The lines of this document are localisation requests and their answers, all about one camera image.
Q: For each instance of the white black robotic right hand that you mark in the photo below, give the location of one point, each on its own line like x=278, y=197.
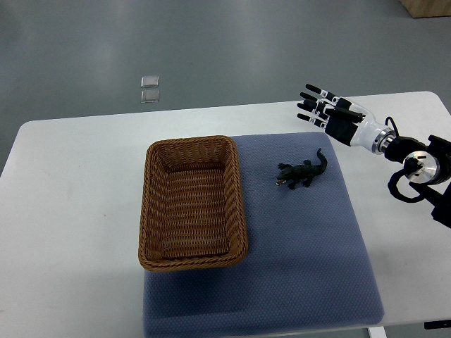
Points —
x=344, y=120

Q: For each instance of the dark toy crocodile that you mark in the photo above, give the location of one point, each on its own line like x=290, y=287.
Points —
x=302, y=173

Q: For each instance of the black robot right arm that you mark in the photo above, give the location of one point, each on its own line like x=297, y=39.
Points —
x=424, y=166

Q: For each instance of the brown wicker basket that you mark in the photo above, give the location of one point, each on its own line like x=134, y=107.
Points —
x=192, y=214

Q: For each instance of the wooden box corner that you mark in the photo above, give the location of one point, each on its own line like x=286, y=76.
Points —
x=427, y=8

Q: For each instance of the blue textured mat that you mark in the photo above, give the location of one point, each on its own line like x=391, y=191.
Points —
x=307, y=267

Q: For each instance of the upper clear floor plate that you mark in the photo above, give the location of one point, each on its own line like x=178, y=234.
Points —
x=149, y=81

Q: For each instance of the clear floor plate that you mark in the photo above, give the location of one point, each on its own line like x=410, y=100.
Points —
x=150, y=96
x=149, y=81

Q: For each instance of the lower clear floor plate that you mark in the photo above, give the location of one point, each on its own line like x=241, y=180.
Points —
x=150, y=96

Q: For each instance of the black table control panel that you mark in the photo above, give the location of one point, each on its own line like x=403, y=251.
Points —
x=437, y=324

